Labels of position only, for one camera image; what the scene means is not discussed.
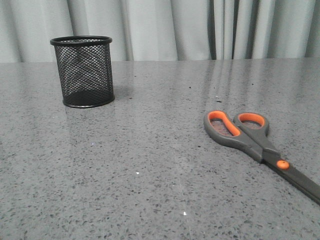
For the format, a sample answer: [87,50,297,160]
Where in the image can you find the grey orange scissors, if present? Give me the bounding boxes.
[203,110,320,204]

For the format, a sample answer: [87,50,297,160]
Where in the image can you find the black mesh pen holder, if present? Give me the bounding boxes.
[50,35,115,108]

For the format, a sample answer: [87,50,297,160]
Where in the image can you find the grey curtain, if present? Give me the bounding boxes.
[0,0,320,63]

